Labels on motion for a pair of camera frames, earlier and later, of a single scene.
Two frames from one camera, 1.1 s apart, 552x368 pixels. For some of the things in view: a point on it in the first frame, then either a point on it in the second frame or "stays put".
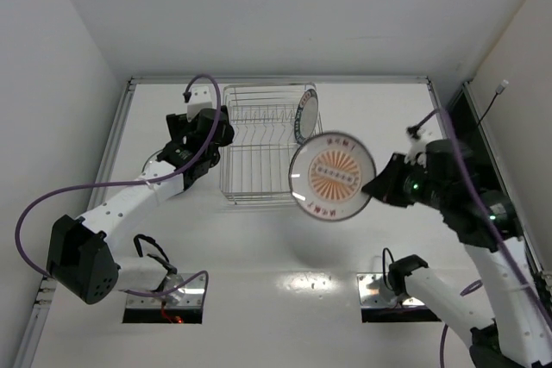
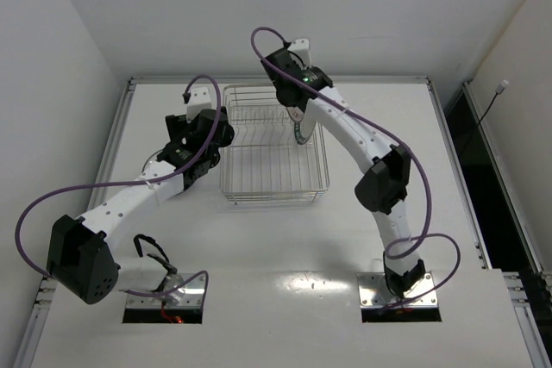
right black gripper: [392, 180] to [278, 63]
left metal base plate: [190, 296] stays put
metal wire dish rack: [254, 169] stays put
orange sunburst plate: [327, 175] to [295, 113]
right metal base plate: [372, 290] stays put
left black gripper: [176, 125] stays put
